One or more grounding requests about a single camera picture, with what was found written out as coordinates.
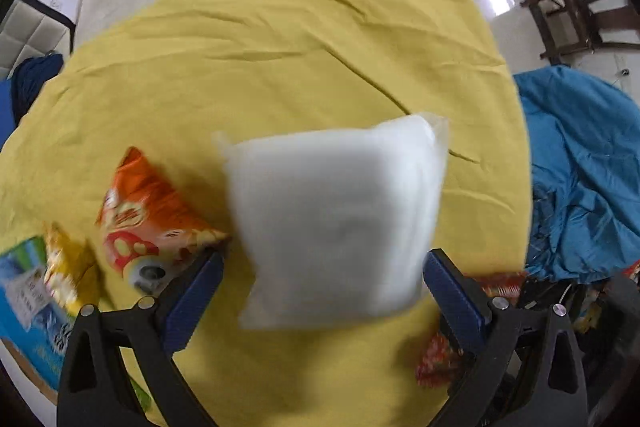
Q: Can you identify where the red patterned snack packet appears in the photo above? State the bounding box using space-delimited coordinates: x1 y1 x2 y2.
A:
415 272 528 389

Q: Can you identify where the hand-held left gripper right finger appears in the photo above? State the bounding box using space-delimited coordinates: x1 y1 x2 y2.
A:
422 248 589 427

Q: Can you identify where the yellow tablecloth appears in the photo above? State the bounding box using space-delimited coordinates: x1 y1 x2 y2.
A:
0 0 532 427

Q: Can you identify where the blue cardboard box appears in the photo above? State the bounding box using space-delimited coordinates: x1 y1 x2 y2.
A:
0 235 81 392

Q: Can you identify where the white snack packet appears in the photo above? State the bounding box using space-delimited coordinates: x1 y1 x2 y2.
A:
212 112 450 331

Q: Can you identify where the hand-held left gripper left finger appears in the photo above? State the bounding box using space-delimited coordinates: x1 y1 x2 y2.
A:
56 249 225 427

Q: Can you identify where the dark wooden chair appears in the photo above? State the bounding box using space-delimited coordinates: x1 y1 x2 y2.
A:
520 0 640 66

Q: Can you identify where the yellow snack bag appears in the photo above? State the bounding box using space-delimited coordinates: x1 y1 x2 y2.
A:
42 223 97 314

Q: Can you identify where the orange snack bag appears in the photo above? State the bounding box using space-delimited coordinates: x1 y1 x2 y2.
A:
96 146 230 295

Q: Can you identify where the dark blue cloth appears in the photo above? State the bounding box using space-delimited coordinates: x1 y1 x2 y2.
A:
11 52 65 124

